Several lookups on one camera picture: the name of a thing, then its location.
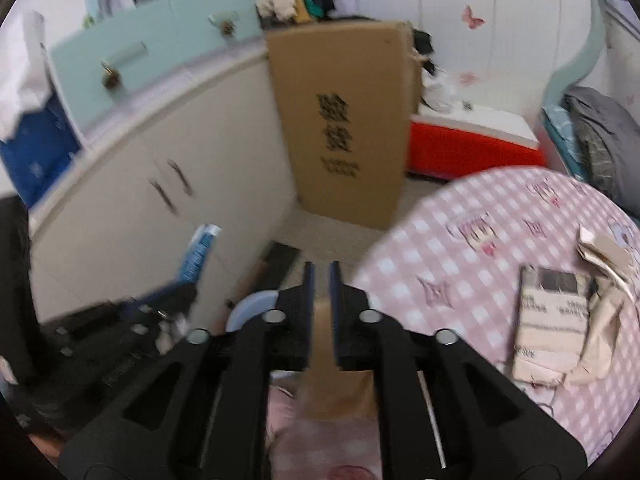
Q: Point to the white cabinet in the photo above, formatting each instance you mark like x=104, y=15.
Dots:
x=125, y=160

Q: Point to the teal bed sheet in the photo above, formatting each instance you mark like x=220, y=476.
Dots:
x=560, y=125

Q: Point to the white plastic bag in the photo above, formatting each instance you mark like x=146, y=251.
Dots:
x=440, y=92

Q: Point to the beige printed paper packet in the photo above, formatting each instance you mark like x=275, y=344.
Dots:
x=550, y=330

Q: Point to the black clothes pile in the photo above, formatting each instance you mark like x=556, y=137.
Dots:
x=422, y=42

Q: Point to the pale butterfly wall sticker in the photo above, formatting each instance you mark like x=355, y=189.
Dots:
x=467, y=78

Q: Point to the large cardboard box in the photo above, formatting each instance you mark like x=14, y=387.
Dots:
x=340, y=110

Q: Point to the teal drawer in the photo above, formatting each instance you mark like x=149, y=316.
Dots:
x=200, y=20
x=85, y=60

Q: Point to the black board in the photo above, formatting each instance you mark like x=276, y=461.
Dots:
x=280, y=265

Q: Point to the blue storage box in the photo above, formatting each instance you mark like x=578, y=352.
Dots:
x=35, y=155

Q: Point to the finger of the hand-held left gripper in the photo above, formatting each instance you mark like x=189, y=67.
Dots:
x=150, y=302

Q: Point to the pale green bed frame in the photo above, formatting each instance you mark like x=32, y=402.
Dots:
x=595, y=35

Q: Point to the red and white storage box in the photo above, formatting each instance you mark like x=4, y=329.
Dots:
x=465, y=147

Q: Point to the grey folded blanket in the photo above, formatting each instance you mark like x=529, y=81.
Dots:
x=610, y=135

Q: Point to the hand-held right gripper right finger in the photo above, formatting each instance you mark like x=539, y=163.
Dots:
x=334, y=290

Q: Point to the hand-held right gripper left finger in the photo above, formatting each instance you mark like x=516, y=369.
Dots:
x=310, y=285

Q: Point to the pink butterfly wall sticker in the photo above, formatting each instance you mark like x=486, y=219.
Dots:
x=471, y=17

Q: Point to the crumpled brown paper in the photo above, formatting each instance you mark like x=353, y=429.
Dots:
x=605, y=325

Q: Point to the white cloth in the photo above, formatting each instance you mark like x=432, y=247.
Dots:
x=20, y=75

